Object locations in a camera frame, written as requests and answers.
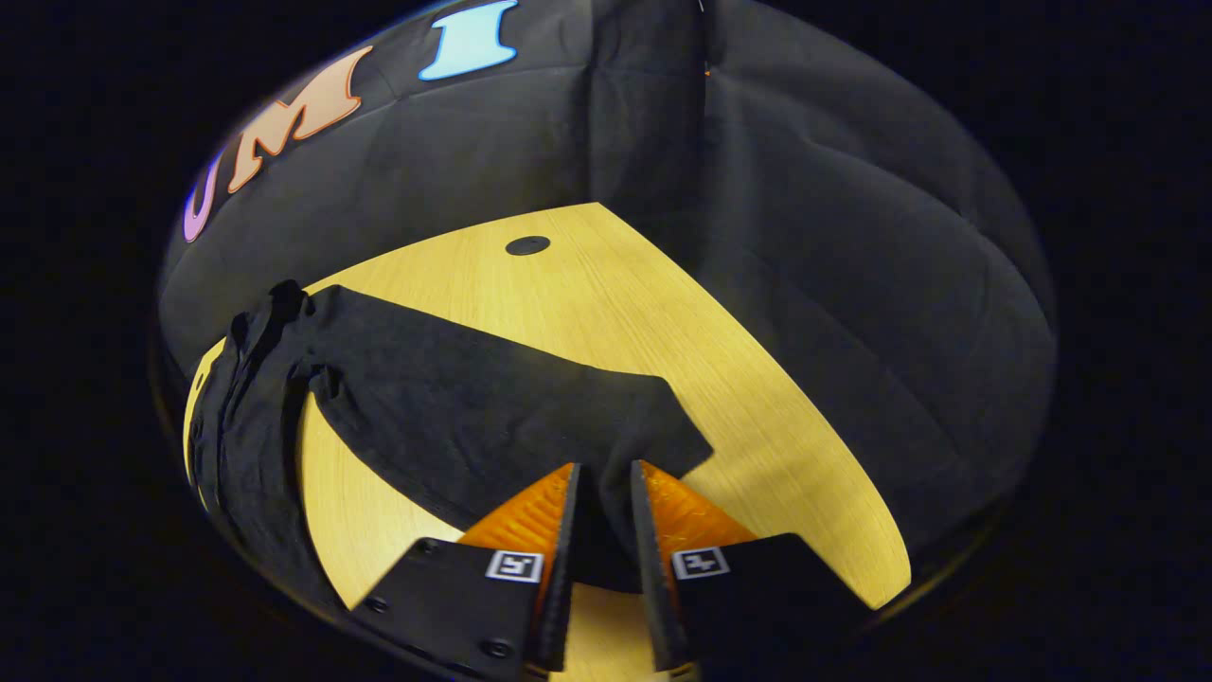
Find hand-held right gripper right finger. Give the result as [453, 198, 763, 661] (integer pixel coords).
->
[629, 458, 858, 678]

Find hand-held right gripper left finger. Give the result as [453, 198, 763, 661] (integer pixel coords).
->
[350, 461, 582, 682]

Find black knit garment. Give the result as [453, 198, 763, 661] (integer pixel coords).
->
[185, 279, 716, 612]

